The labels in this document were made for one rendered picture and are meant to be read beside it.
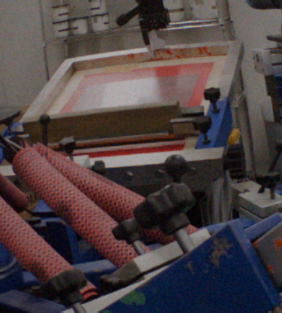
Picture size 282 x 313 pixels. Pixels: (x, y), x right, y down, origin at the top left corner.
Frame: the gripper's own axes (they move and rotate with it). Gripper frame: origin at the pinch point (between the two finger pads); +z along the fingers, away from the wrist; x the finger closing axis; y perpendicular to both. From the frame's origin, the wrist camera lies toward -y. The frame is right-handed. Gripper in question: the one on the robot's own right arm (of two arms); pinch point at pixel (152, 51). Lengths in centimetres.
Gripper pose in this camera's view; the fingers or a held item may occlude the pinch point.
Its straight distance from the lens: 270.7
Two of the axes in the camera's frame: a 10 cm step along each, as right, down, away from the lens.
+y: 9.6, -0.8, -2.8
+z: 2.1, 8.8, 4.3
